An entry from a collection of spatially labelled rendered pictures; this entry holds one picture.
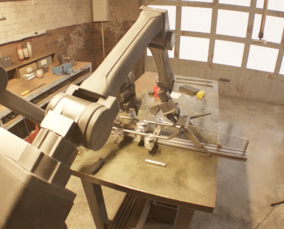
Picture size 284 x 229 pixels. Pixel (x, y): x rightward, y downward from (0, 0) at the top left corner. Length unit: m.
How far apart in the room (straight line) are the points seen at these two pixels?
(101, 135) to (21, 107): 0.44
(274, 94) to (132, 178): 3.76
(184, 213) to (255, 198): 1.20
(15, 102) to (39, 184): 0.48
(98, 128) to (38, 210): 0.15
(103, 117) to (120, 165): 0.64
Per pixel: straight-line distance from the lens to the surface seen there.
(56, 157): 0.30
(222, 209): 1.96
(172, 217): 1.69
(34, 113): 0.75
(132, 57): 0.43
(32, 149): 0.30
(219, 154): 1.04
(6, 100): 0.72
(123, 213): 1.54
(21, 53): 2.87
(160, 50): 0.65
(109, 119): 0.35
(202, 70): 4.01
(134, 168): 0.94
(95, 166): 0.92
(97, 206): 1.34
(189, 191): 0.86
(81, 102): 0.34
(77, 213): 1.89
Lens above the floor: 1.54
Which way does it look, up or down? 30 degrees down
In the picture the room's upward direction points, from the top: straight up
